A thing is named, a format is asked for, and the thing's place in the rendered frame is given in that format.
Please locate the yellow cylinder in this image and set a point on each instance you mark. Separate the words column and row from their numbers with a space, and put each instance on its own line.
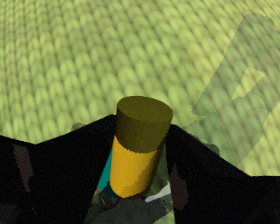
column 142, row 125

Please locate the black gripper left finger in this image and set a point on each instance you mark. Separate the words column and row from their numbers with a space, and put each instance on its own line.
column 58, row 177

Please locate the cyan circle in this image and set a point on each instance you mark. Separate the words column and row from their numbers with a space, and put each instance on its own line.
column 104, row 183

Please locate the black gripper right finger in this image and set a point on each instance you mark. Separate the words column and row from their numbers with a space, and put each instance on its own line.
column 206, row 189

